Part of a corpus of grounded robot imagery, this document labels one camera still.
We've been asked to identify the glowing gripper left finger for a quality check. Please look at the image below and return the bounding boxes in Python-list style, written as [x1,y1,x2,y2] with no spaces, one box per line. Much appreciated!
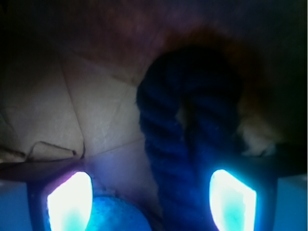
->
[26,166,97,231]

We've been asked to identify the blue dimpled ball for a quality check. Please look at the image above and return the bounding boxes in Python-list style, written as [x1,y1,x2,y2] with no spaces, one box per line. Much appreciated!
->
[86,196,151,231]

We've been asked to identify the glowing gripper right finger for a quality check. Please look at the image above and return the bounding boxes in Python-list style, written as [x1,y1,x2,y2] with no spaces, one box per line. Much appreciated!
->
[206,163,280,231]

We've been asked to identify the brown paper bag basin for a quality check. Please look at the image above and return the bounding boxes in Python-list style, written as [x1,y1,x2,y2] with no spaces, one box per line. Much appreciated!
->
[0,0,308,231]

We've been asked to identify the dark blue twisted rope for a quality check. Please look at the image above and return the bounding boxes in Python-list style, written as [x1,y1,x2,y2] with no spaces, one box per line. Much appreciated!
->
[136,44,244,231]

